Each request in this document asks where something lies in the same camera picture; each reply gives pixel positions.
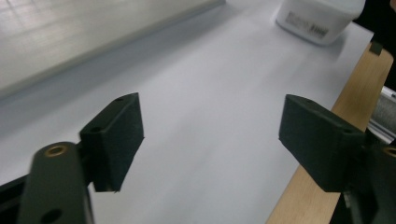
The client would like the white table cover sheet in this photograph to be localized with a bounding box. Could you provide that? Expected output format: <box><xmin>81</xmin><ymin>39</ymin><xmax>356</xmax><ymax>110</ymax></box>
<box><xmin>0</xmin><ymin>0</ymin><xmax>375</xmax><ymax>224</ymax></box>

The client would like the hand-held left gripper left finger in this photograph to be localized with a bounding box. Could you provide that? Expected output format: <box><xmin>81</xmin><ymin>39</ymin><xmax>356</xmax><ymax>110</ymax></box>
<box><xmin>78</xmin><ymin>91</ymin><xmax>146</xmax><ymax>193</ymax></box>

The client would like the aluminium floor rail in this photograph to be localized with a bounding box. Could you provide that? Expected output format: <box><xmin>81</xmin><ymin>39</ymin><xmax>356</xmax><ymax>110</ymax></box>
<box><xmin>366</xmin><ymin>86</ymin><xmax>396</xmax><ymax>145</ymax></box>

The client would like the small white square food container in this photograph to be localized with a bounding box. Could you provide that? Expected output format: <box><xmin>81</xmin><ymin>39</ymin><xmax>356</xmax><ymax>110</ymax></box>
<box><xmin>275</xmin><ymin>0</ymin><xmax>367</xmax><ymax>47</ymax></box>

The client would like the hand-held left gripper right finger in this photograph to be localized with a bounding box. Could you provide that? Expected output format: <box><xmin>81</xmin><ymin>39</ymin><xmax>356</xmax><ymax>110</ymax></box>
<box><xmin>277</xmin><ymin>93</ymin><xmax>368</xmax><ymax>193</ymax></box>

